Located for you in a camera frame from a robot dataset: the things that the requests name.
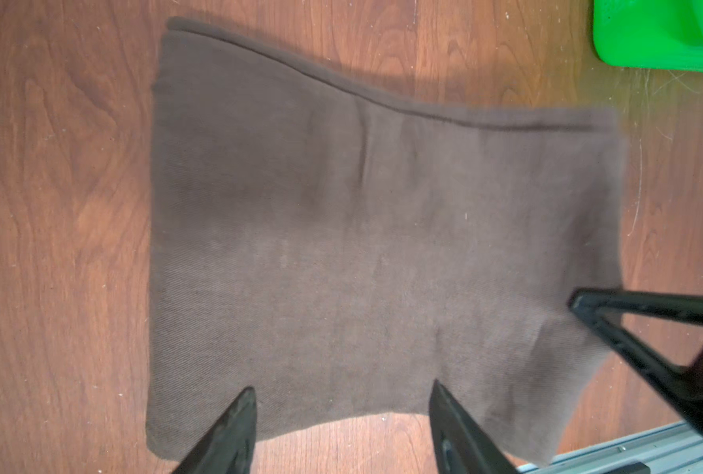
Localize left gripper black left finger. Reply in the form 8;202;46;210
172;386;258;474

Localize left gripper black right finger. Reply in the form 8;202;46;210
428;380;518;474

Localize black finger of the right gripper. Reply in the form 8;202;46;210
568;288;703;436

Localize brown trousers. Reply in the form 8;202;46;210
146;18;625;464

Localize green plastic basket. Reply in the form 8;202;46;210
592;0;703;73

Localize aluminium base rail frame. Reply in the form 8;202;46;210
518;422;703;473

